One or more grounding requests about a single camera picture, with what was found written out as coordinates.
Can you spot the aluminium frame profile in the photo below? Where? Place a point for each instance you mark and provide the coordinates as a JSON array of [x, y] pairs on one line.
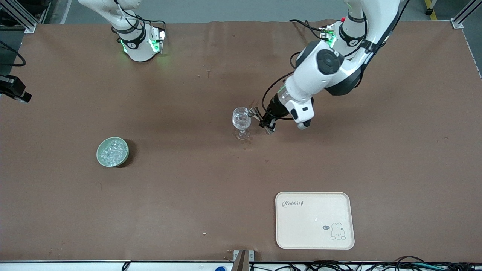
[[20, 17], [461, 20]]

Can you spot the green bowl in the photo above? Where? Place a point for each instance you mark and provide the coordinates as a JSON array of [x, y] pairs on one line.
[[99, 152]]

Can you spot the steel double jigger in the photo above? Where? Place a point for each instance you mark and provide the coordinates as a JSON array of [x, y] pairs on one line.
[[254, 111]]

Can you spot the clear wine glass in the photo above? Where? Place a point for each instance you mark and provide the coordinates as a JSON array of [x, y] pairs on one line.
[[241, 118]]

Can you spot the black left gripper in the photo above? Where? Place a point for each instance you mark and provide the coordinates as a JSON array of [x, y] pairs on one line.
[[274, 108]]

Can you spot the aluminium profile bracket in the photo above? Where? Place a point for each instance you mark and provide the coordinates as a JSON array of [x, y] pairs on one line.
[[243, 259]]

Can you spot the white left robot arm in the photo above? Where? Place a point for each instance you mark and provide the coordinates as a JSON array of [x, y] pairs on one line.
[[324, 75]]

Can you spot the cream rabbit print tray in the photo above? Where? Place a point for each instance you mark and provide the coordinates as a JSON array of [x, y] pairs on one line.
[[312, 226]]

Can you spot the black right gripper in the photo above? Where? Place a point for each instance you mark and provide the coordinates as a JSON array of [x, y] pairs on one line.
[[18, 87]]

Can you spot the clear ice cubes pile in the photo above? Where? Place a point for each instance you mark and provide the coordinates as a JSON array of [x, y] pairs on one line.
[[113, 151]]

